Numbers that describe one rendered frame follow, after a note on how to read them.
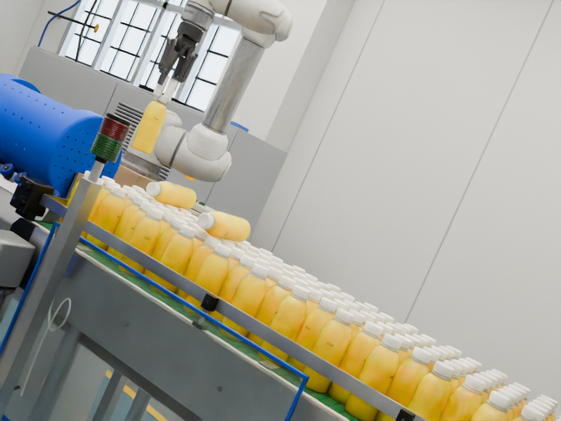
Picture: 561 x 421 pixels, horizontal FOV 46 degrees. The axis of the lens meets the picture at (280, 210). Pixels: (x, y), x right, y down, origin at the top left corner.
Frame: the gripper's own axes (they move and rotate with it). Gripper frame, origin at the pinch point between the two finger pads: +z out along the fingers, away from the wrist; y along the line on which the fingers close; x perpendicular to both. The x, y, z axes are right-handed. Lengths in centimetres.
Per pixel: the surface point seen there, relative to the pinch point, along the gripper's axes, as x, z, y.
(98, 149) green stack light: 28, 21, 42
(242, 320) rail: 70, 42, 24
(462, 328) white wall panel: 58, 48, -256
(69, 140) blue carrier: -14.3, 25.9, 12.9
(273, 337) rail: 78, 42, 24
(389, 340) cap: 100, 31, 19
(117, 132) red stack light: 29, 16, 41
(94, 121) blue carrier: -14.3, 17.9, 6.9
